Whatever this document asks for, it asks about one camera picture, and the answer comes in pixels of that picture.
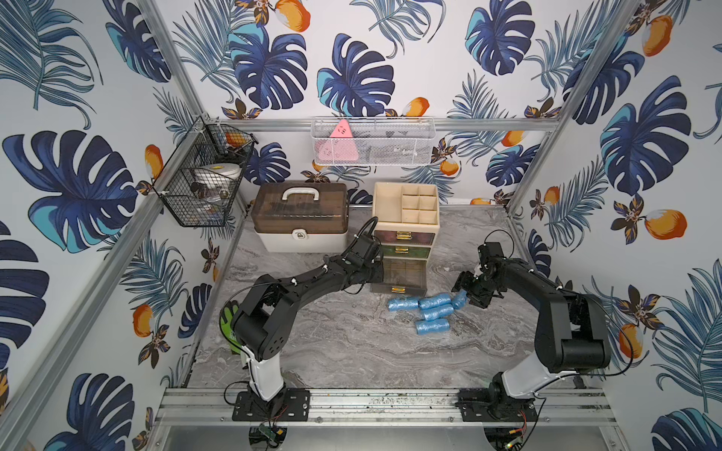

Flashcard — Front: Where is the beige drawer organizer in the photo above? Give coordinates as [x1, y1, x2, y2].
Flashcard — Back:
[372, 182, 440, 260]

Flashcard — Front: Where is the clear lowest drawer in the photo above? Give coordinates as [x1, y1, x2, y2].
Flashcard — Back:
[370, 259, 427, 296]

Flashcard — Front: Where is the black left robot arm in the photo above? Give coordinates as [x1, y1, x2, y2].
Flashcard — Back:
[231, 233, 384, 420]

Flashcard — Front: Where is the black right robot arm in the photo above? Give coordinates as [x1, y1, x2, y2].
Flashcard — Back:
[452, 242, 612, 422]

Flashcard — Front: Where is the blue roll top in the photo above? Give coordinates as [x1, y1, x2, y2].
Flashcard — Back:
[419, 293, 451, 310]

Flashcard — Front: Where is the brown lidded storage box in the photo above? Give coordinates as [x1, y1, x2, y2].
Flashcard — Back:
[251, 182, 349, 255]

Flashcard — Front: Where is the pink triangle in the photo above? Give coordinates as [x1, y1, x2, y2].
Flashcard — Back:
[316, 120, 359, 163]

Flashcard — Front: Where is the green work glove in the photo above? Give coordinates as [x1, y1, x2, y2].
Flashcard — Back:
[219, 300, 243, 355]

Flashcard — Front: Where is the white tape roll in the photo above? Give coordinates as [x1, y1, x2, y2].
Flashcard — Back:
[193, 163, 241, 186]

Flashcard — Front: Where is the clear wall tray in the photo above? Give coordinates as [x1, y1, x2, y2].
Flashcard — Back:
[310, 118, 436, 167]

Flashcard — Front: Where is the black wire basket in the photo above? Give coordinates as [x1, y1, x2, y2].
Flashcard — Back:
[152, 118, 258, 229]

